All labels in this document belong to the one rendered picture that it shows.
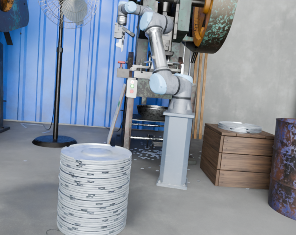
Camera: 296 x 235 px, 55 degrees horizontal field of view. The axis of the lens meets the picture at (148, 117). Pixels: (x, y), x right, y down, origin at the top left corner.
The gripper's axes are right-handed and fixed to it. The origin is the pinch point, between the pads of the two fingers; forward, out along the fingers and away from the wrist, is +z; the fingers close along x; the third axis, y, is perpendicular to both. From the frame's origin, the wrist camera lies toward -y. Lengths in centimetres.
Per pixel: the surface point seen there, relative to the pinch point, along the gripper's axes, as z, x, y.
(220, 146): 58, 57, -65
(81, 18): -27, -37, 38
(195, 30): -30, -46, -67
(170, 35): -17.6, -14.4, -38.3
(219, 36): -18, 4, -74
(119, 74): 18.7, 3.2, 1.0
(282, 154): 53, 90, -85
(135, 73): 16.5, -7.9, -12.1
